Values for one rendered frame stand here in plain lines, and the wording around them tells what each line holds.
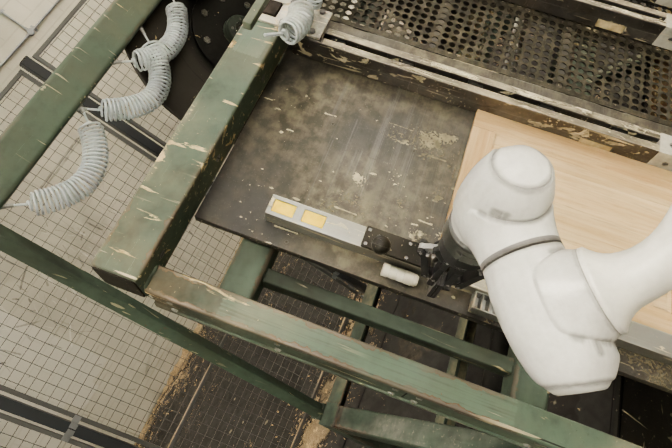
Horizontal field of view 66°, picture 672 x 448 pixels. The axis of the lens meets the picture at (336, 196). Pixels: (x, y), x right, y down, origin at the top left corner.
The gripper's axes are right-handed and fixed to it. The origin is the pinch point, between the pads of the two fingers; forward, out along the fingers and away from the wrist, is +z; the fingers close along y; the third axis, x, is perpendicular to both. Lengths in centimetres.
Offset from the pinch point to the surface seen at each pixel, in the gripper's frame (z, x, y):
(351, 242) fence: 11.7, 7.4, -17.9
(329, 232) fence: 11.8, 7.9, -23.1
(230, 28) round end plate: 39, 79, -82
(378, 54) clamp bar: 10, 60, -28
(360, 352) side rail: 10.7, -14.0, -8.9
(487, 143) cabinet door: 13.8, 46.1, 5.2
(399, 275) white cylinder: 12.9, 4.5, -6.0
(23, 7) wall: 282, 245, -400
